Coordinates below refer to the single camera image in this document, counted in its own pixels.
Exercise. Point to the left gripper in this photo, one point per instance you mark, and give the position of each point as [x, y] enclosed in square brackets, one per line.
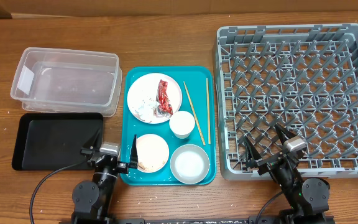
[86, 149]

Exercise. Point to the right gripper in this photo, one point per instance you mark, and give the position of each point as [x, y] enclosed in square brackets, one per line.
[254, 158]

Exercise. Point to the small pink plate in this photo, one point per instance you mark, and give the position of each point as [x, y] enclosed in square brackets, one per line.
[153, 149]

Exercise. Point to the white napkin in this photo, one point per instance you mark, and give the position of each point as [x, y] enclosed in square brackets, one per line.
[145, 109]

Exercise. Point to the large white plate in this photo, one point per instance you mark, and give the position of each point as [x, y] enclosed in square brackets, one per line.
[146, 86]

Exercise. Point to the red snack wrapper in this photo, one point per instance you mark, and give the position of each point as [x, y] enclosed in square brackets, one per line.
[164, 107]

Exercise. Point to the white cup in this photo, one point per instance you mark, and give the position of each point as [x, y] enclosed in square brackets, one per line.
[182, 123]

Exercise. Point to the grey bowl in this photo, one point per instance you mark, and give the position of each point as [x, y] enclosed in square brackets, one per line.
[189, 164]

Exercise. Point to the pile of rice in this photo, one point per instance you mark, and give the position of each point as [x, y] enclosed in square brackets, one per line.
[145, 166]

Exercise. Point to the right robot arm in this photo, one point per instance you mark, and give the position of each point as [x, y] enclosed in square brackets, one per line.
[308, 198]

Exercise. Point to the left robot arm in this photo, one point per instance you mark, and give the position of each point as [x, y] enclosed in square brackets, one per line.
[92, 197]

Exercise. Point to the grey dishwasher rack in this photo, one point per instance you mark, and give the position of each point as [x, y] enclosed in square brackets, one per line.
[304, 77]

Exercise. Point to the black rectangular tray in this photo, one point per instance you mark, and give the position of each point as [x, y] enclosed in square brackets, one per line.
[49, 141]

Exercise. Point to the teal serving tray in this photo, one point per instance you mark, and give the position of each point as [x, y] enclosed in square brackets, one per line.
[195, 79]

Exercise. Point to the clear plastic bin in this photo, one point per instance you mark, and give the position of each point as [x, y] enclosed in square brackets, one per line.
[66, 80]

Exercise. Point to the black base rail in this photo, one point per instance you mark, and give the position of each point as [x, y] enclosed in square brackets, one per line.
[194, 221]

